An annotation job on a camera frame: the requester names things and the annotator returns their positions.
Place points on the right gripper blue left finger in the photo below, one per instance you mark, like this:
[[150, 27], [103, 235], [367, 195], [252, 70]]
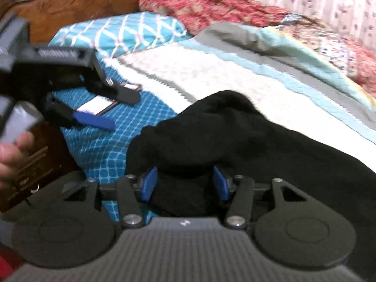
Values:
[[149, 181]]

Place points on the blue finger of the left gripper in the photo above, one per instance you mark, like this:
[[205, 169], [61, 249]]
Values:
[[117, 91], [94, 121]]

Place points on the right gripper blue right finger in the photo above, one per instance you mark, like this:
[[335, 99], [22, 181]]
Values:
[[220, 178]]

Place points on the black pants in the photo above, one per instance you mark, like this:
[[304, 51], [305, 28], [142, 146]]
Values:
[[225, 131]]

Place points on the left hand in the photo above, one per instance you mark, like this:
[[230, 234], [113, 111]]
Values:
[[13, 156]]

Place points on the smartphone with lit screen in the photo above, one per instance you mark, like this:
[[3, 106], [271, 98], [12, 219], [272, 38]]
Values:
[[100, 105]]

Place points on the teal white lattice pillow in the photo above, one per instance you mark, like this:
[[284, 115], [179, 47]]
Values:
[[123, 34]]

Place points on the red floral patchwork quilt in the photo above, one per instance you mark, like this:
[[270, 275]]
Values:
[[350, 58]]

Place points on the patterned teal beige bedspread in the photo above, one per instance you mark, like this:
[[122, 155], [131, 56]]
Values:
[[290, 85]]

